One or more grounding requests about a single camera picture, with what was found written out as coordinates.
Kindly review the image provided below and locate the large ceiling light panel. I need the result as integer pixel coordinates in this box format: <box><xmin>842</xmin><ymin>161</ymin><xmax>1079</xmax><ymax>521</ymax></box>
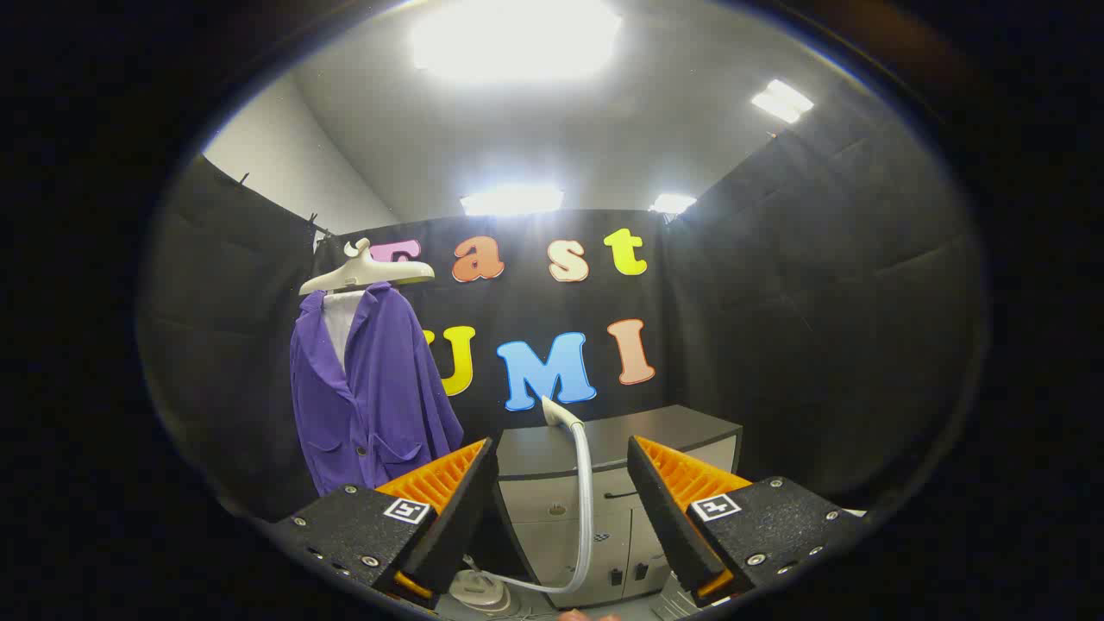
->
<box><xmin>410</xmin><ymin>0</ymin><xmax>624</xmax><ymax>83</ymax></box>

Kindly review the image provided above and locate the white garment steamer base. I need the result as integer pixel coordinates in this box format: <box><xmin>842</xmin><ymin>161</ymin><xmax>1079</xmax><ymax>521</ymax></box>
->
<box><xmin>448</xmin><ymin>569</ymin><xmax>523</xmax><ymax>615</ymax></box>

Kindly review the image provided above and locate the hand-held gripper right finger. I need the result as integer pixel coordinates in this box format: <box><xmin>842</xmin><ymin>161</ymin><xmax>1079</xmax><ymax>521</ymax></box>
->
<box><xmin>627</xmin><ymin>435</ymin><xmax>866</xmax><ymax>606</ymax></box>

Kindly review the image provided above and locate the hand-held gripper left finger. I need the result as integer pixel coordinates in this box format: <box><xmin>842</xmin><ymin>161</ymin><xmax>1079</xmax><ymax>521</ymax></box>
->
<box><xmin>274</xmin><ymin>436</ymin><xmax>499</xmax><ymax>609</ymax></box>

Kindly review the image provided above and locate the grey cabinet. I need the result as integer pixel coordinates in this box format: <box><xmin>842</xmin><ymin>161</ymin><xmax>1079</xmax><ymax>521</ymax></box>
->
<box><xmin>493</xmin><ymin>405</ymin><xmax>744</xmax><ymax>609</ymax></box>

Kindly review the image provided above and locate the cream plastic clothes hanger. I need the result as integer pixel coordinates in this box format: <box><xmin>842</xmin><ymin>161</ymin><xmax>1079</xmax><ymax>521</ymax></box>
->
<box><xmin>298</xmin><ymin>239</ymin><xmax>436</xmax><ymax>297</ymax></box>

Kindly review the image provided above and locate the purple ribbed jacket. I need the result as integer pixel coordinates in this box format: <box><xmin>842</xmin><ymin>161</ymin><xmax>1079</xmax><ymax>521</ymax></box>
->
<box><xmin>290</xmin><ymin>282</ymin><xmax>465</xmax><ymax>497</ymax></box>

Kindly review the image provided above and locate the white fabric panel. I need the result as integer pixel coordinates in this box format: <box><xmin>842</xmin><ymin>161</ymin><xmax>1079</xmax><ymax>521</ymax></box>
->
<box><xmin>323</xmin><ymin>291</ymin><xmax>367</xmax><ymax>373</ymax></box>

